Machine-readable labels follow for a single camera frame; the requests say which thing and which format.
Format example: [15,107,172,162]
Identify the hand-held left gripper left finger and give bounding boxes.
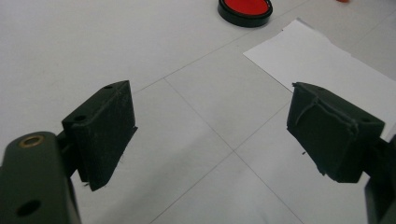
[57,79,138,191]

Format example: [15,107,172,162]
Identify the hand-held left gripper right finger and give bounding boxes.
[286,81,386,184]

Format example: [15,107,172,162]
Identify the white paper sheet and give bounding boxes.
[242,18,396,141]

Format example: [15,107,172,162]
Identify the round red ink pad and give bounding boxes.
[217,0,274,28]

